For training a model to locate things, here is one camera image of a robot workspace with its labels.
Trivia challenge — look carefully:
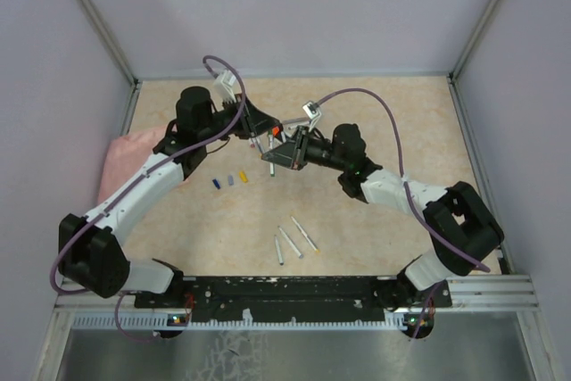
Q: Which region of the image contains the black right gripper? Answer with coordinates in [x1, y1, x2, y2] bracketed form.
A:
[263, 126, 347, 172]

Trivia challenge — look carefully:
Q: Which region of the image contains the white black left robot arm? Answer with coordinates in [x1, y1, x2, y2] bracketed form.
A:
[51, 87, 280, 307]

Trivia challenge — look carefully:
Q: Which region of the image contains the grey blue capped marker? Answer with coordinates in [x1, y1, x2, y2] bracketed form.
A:
[277, 226, 304, 259]

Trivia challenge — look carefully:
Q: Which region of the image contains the yellow capped marker in group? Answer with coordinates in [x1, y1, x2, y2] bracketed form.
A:
[255, 137, 265, 157]

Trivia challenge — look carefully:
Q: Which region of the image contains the yellow capped white marker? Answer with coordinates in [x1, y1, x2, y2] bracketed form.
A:
[290, 216, 320, 253]

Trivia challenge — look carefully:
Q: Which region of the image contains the pink cloth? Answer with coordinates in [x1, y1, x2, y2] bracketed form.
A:
[97, 125, 167, 203]

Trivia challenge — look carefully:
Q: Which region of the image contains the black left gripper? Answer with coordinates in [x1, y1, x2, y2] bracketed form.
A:
[199, 92, 279, 144]

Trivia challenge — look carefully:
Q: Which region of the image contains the grey purple pen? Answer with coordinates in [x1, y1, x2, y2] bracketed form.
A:
[282, 118, 310, 125]

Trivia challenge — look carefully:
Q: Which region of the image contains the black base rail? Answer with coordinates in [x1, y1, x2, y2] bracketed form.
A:
[135, 275, 431, 323]

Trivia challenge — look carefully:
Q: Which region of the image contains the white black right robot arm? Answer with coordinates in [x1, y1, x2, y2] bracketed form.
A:
[261, 124, 504, 310]

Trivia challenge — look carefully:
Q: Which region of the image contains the aluminium frame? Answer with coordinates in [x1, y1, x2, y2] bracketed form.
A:
[30, 0, 571, 381]

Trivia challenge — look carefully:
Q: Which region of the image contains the green capped marker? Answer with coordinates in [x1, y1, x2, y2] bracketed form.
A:
[266, 129, 276, 176]

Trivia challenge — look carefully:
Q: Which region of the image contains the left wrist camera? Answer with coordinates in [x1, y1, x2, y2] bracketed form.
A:
[213, 70, 236, 103]

